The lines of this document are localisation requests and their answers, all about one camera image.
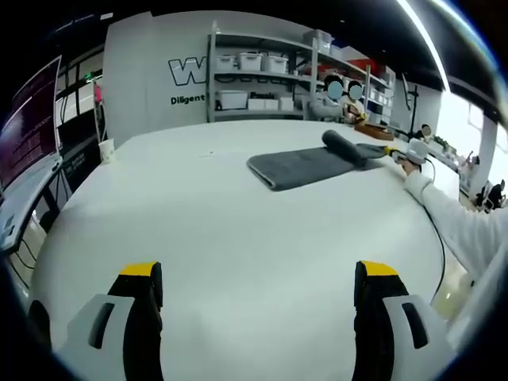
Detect grey plush towel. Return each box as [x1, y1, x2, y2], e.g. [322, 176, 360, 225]
[246, 129, 392, 192]

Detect person's right hand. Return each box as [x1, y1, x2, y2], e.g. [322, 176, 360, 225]
[400, 160, 424, 178]

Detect wooden tray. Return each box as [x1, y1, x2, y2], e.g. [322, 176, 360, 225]
[354, 122, 396, 140]

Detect black tripod stand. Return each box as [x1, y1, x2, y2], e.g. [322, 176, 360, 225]
[401, 73, 422, 138]

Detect grey metal shelf unit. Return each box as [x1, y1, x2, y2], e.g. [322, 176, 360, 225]
[309, 29, 397, 128]
[206, 31, 315, 123]

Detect dark round object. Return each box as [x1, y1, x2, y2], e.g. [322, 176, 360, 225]
[26, 299, 53, 351]

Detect long ceiling light strip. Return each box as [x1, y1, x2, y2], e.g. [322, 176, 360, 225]
[396, 0, 453, 94]

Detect grey standing desk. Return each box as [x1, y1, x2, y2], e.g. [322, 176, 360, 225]
[0, 156, 65, 255]

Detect metal shelf with white bins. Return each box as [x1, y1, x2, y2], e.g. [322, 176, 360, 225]
[216, 30, 392, 116]

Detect black printed panel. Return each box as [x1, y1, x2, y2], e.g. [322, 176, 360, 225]
[62, 145, 101, 180]

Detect white paper cup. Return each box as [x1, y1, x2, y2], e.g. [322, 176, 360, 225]
[98, 137, 117, 164]

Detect large computer monitor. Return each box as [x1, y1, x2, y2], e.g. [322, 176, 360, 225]
[0, 55, 64, 191]

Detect right hand-held gripper cable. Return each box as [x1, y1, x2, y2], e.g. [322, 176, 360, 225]
[418, 156, 448, 305]

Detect black desk cables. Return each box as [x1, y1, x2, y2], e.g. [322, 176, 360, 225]
[7, 225, 43, 287]

